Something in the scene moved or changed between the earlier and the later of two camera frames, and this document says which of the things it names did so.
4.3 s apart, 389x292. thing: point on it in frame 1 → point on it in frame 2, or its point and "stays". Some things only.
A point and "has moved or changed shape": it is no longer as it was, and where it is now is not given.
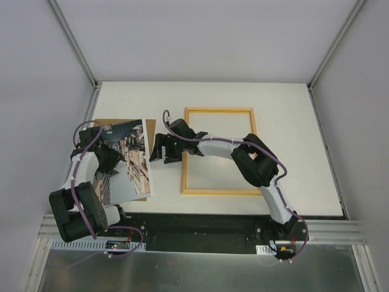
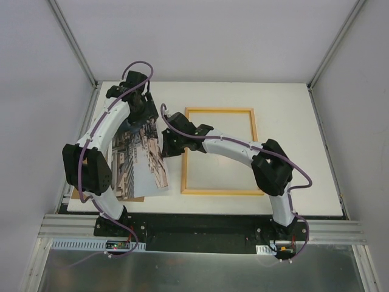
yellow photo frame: x=189 y=111 stays
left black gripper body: x=109 y=157 → x=149 y=111
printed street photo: x=133 y=181 has moved or changed shape
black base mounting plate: x=211 y=232 stays
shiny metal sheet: x=320 y=268 stays
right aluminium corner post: x=348 y=23 stays
